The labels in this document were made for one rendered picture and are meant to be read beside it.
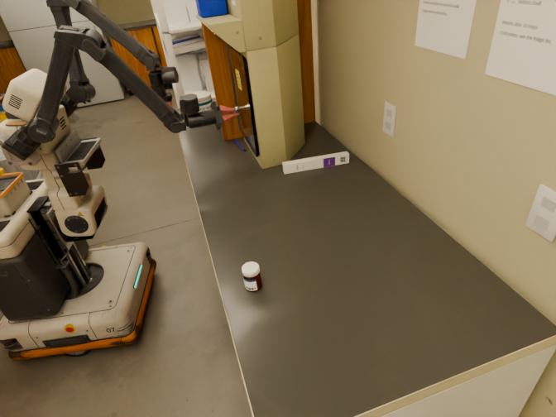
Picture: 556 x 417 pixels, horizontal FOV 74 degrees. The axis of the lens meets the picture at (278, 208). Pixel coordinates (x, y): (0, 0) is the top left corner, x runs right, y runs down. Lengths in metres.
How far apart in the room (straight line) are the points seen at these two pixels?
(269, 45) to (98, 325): 1.55
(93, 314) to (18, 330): 0.37
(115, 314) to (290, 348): 1.33
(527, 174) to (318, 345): 0.62
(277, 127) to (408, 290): 0.83
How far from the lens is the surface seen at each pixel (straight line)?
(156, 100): 1.49
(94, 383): 2.25
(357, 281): 1.04
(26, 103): 1.76
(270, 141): 1.53
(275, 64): 1.45
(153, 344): 2.25
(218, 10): 1.58
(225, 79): 1.80
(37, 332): 2.28
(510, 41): 1.01
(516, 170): 1.04
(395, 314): 0.98
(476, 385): 1.01
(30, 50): 6.49
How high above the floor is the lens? 1.69
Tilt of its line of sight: 35 degrees down
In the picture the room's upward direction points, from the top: 7 degrees counter-clockwise
